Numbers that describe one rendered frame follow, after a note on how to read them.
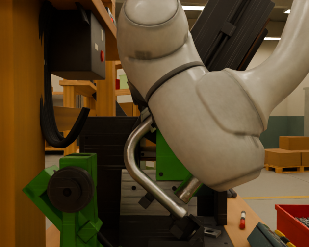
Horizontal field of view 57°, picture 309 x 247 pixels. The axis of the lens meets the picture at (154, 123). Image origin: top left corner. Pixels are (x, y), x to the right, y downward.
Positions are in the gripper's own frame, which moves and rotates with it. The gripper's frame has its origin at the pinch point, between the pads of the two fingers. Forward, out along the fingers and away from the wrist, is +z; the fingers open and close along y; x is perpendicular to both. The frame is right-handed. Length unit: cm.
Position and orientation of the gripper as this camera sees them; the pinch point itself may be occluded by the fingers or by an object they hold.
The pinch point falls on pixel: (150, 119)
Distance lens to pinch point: 74.8
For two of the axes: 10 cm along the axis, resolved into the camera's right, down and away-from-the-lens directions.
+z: -0.2, 3.3, 9.4
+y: -6.8, -6.9, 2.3
